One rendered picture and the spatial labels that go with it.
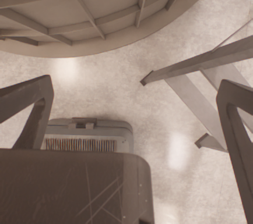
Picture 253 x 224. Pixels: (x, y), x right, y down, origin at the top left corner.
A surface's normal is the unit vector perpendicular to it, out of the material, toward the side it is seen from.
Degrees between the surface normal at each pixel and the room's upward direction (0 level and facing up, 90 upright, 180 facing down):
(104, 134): 45
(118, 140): 0
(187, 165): 0
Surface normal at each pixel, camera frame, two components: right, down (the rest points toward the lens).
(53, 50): 0.00, 0.12
